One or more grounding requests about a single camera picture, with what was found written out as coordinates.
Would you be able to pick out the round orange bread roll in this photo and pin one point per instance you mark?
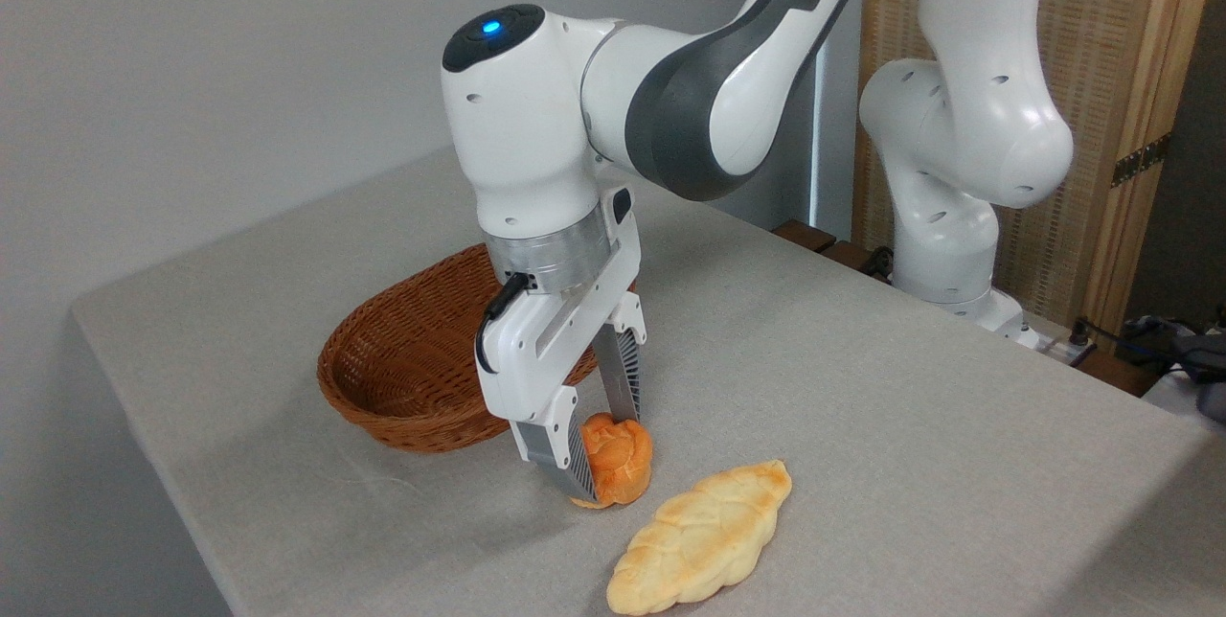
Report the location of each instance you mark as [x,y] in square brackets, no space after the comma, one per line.
[623,464]

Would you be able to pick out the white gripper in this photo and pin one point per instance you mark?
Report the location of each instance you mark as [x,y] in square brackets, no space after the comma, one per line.
[536,358]

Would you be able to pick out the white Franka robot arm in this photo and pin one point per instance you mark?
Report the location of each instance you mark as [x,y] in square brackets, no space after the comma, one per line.
[536,119]

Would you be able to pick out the wooden woven folding screen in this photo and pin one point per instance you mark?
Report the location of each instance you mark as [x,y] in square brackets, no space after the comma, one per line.
[1101,42]

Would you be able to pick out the brown wicker oval basket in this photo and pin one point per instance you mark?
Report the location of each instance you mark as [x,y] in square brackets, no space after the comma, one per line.
[402,368]

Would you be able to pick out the long braided pale bread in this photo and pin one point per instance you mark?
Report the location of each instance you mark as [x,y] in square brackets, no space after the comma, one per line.
[704,536]

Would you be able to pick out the brown wooden robot platform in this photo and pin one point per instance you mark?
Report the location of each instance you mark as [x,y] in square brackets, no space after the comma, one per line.
[1116,373]

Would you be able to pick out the grey tablecloth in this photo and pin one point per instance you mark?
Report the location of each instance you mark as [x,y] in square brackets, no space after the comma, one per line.
[862,406]

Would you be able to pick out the dark metal screen hinge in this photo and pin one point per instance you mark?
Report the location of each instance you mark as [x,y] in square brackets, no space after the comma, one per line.
[1140,160]

